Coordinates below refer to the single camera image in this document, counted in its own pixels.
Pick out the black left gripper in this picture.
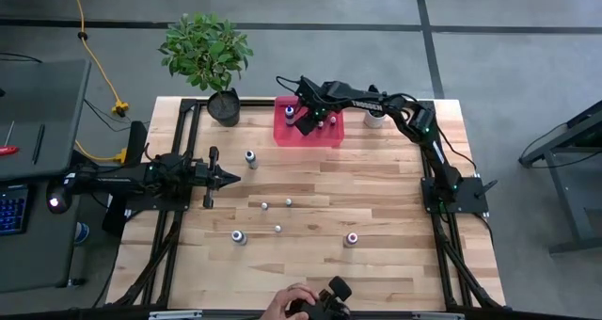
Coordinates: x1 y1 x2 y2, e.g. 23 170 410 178
190 145 242 210

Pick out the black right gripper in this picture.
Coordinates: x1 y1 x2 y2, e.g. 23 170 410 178
294 91 333 137

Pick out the pink translucent plastic bin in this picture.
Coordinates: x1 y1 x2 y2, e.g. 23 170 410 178
273 95 345 149

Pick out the black plant pot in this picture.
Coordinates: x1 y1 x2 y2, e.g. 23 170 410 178
206 88 242 128

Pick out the white plant pot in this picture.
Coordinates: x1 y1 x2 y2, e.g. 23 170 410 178
364 108 388 130

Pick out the green leafy potted tree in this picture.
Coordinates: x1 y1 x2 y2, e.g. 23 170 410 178
158 11 254 93

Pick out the person's hand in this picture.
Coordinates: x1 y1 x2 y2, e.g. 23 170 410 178
258 281 321 320

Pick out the black handheld device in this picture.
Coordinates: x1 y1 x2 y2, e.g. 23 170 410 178
289 275 354 320

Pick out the black glowing computer mouse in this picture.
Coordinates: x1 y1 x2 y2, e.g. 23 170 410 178
45 185 74 216

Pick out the black pen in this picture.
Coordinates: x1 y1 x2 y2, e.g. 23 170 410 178
31 123 46 166

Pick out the dark grey desk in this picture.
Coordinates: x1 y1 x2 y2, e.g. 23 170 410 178
0 58 93 294

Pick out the black backlit keyboard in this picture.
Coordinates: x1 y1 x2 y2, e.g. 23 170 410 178
0 184 30 236

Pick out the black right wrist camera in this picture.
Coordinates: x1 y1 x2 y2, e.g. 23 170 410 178
293 76 315 100

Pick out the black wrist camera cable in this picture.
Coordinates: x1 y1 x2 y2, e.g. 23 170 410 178
275 74 302 94

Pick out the black aluminium table frame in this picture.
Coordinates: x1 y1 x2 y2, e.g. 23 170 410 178
105 96 508 312

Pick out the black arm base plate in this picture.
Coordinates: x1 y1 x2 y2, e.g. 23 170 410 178
420 176 499 216
108 159 192 213

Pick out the yellow extension cable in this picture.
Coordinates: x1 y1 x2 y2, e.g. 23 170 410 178
73 139 129 165
63 0 131 119

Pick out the silver metal bracket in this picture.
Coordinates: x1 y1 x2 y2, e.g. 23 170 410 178
149 310 203 320
412 312 466 320

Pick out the red-handled screwdriver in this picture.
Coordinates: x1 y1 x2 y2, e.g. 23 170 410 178
0 120 21 157

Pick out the grey metal desk frame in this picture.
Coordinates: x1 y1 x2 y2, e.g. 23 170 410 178
516 98 602 256

